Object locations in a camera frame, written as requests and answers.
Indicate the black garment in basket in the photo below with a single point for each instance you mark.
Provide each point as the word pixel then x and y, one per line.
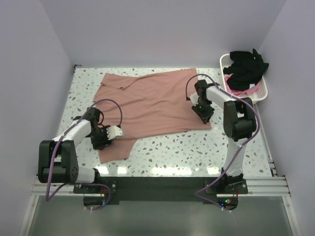
pixel 248 67

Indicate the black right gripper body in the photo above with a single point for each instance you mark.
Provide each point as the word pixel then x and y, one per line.
pixel 204 108

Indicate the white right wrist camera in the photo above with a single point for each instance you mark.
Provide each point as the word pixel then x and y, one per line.
pixel 193 98

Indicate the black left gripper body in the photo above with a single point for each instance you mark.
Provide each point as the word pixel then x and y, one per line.
pixel 99 138

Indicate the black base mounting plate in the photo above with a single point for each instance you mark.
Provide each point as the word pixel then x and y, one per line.
pixel 148 196

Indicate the salmon pink t shirt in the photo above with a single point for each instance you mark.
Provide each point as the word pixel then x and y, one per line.
pixel 145 106

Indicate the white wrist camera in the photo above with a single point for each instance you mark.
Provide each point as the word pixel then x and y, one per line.
pixel 193 98
pixel 114 132

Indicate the white perforated laundry basket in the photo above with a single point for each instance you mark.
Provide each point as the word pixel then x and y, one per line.
pixel 259 95

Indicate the bright pink garment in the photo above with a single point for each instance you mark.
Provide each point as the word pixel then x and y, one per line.
pixel 253 88

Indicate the aluminium table edge rail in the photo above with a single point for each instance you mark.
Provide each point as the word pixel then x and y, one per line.
pixel 271 162

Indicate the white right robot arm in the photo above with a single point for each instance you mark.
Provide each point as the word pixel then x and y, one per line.
pixel 239 124

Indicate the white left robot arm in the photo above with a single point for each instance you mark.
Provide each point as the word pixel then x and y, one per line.
pixel 57 162

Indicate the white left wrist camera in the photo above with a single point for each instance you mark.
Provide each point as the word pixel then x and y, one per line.
pixel 114 132

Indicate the aluminium front frame rail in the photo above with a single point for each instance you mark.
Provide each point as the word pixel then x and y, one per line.
pixel 258 186

